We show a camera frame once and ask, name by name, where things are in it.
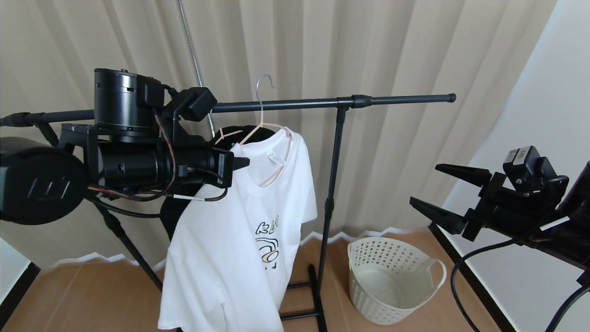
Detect beige curtain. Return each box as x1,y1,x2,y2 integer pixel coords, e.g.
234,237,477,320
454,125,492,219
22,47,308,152
0,0,558,268

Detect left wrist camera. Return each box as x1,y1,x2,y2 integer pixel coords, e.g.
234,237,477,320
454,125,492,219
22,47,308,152
164,87,218,139

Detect black clothes rack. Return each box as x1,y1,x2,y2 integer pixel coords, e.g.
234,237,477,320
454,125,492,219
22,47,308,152
0,93,457,332

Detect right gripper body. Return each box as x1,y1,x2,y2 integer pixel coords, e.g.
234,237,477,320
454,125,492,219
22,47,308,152
462,172,549,241

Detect pink clothes hanger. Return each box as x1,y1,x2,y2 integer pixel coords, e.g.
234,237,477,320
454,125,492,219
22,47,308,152
210,104,245,145
240,75,294,187

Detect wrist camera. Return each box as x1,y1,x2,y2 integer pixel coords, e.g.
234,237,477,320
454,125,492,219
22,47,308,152
164,87,218,139
502,146,570,196

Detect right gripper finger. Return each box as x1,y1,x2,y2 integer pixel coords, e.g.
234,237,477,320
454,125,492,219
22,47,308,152
436,164,493,188
409,197,468,235

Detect white laundry basket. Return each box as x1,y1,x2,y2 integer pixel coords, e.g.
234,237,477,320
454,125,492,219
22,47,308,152
348,237,447,326

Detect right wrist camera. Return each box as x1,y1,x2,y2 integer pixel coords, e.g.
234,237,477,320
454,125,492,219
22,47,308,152
502,146,570,196

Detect white printed tank top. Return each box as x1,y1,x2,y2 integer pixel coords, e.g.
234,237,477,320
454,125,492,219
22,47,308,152
158,129,319,332

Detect black shorts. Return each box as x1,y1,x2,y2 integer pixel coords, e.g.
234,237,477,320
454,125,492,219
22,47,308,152
159,125,277,241

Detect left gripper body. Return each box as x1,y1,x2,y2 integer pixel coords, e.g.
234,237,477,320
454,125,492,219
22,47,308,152
184,148,236,189

